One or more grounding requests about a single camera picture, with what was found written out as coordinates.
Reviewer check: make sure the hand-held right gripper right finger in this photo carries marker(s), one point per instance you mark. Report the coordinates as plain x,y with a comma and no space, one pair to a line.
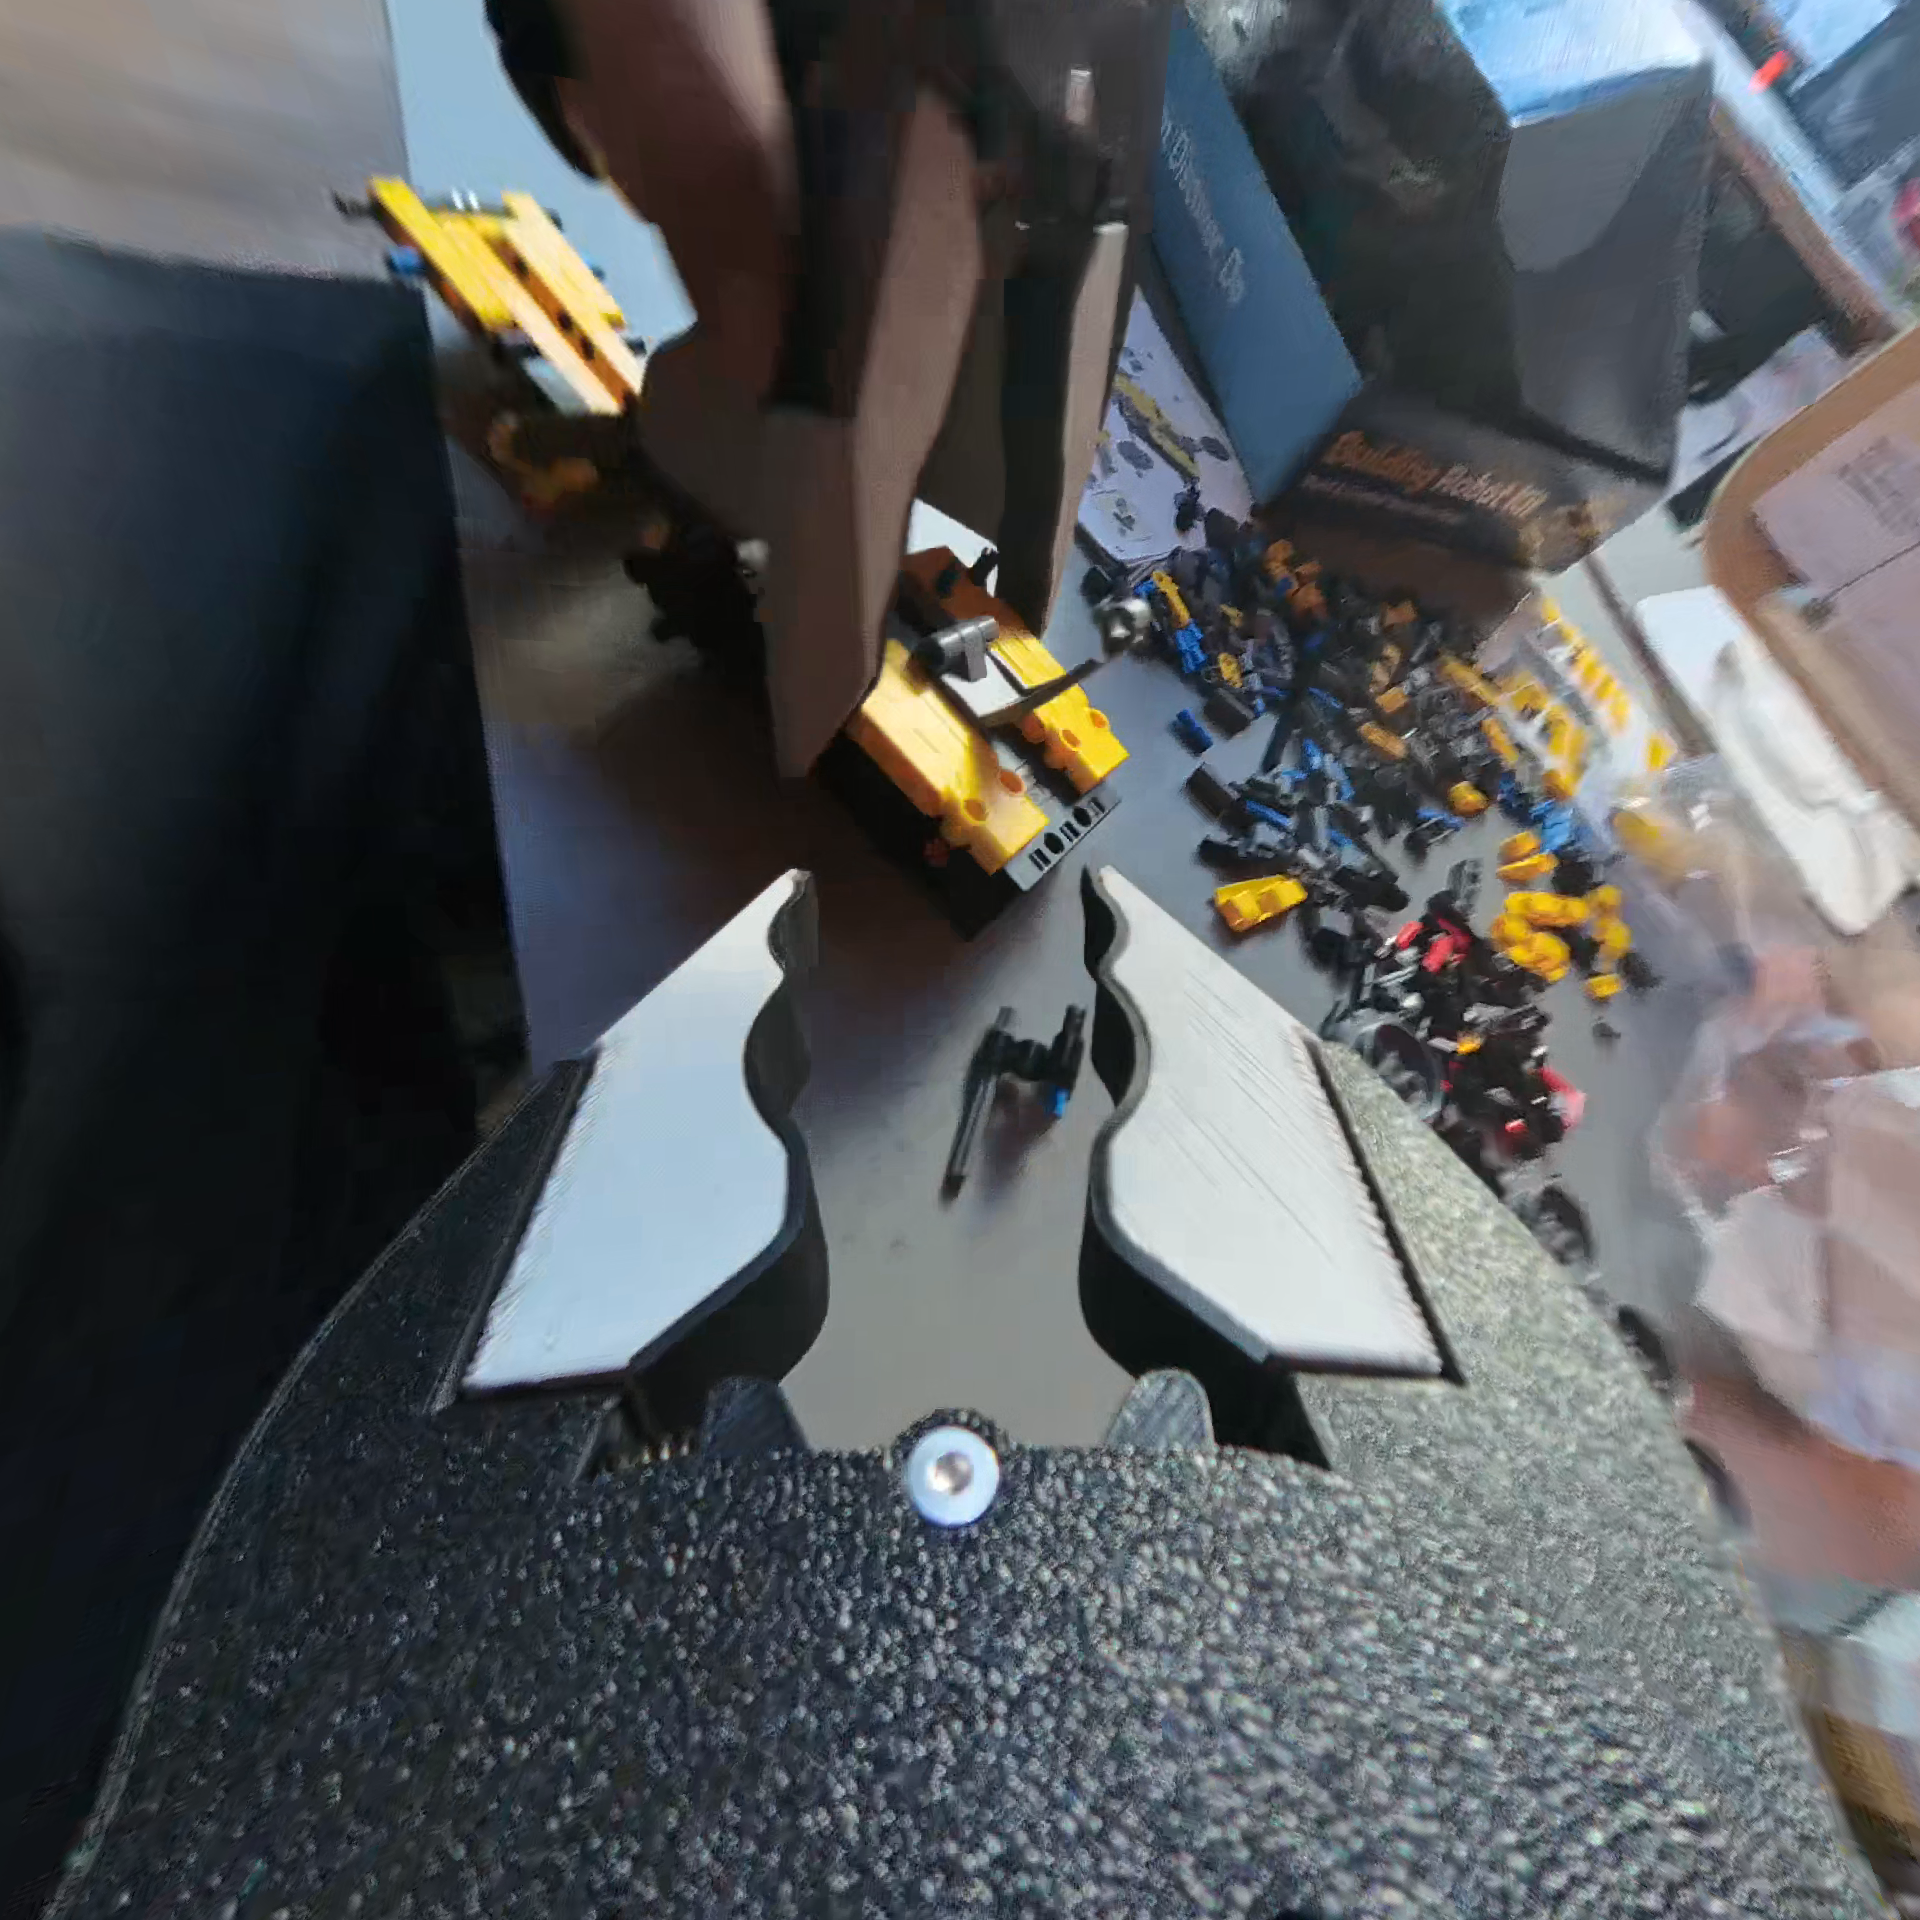
1244,1184

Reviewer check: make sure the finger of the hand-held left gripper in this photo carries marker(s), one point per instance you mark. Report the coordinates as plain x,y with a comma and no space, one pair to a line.
1060,421
840,571

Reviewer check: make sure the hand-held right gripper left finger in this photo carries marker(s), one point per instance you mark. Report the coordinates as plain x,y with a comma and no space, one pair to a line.
645,1200

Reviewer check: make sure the black axle rod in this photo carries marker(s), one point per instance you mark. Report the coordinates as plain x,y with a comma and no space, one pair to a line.
973,1119

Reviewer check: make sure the grey desk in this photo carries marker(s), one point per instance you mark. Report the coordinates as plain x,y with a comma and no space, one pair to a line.
629,780

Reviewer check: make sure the person's left hand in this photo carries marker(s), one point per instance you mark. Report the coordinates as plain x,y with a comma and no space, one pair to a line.
705,182

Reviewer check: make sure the open instruction booklet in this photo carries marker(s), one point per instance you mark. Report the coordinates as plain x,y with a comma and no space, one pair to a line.
1142,481

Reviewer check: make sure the yellow grey brick vehicle model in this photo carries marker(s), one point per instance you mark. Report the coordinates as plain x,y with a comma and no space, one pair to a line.
960,751

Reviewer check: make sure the blue cardboard kit box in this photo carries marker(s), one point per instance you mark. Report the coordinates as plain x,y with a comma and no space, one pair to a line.
1230,271

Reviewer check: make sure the pile of loose building pieces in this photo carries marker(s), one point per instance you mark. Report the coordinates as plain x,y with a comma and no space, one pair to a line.
1349,780

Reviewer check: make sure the clear bag with red print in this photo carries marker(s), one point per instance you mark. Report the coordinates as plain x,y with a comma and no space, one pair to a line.
1770,1080

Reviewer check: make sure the yellow black sticker sheet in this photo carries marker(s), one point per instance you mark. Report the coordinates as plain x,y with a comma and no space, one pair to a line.
1575,675

